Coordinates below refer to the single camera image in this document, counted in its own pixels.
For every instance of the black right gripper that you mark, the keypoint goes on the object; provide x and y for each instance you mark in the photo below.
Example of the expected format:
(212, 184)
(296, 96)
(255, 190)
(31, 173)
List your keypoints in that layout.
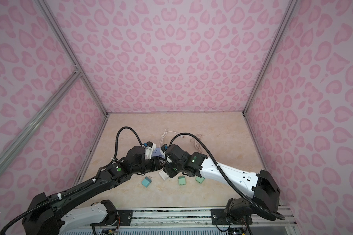
(168, 169)

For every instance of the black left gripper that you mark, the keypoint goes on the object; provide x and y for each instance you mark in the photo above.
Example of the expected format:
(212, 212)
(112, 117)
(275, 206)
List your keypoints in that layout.
(154, 164)

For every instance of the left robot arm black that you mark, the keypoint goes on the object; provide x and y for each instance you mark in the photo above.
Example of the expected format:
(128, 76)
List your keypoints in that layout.
(58, 213)

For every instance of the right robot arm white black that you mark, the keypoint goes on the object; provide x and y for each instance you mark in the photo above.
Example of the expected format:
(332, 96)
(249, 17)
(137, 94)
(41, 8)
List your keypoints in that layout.
(258, 192)

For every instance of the blue square power strip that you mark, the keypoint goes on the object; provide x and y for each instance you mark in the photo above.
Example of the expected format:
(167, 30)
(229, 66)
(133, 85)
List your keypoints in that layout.
(158, 153)

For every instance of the white square plug adapter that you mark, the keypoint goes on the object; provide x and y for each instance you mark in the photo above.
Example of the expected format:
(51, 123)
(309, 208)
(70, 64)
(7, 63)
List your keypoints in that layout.
(163, 175)

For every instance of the green plug adapter middle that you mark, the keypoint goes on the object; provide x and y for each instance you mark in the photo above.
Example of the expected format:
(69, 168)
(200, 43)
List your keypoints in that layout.
(181, 180)

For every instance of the green plug adapter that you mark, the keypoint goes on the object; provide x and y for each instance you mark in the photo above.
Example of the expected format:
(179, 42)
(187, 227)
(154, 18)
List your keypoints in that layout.
(181, 180)
(200, 180)

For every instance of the teal plug adapter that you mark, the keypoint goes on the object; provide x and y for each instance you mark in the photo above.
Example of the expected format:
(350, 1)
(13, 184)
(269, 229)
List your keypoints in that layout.
(146, 182)

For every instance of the green plug adapter right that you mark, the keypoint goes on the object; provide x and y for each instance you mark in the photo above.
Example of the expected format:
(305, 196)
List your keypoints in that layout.
(200, 180)

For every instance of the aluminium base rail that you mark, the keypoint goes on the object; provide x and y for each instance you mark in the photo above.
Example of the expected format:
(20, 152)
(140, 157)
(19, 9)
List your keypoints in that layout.
(190, 221)

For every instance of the aluminium frame profile left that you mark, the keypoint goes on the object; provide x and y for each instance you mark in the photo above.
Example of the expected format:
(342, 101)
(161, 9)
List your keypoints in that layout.
(9, 154)

